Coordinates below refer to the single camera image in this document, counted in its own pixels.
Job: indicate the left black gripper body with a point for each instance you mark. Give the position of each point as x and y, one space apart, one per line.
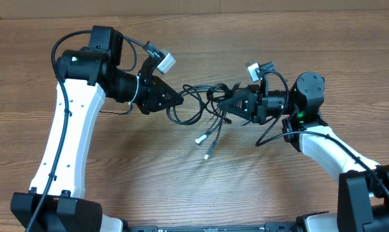
142 96

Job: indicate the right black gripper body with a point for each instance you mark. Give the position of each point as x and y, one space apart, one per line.
260 108

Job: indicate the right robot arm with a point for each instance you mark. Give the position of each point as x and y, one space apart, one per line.
363 194

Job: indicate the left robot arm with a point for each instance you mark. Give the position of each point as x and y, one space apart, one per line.
86 77

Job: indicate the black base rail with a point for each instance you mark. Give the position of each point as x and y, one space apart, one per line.
266 227

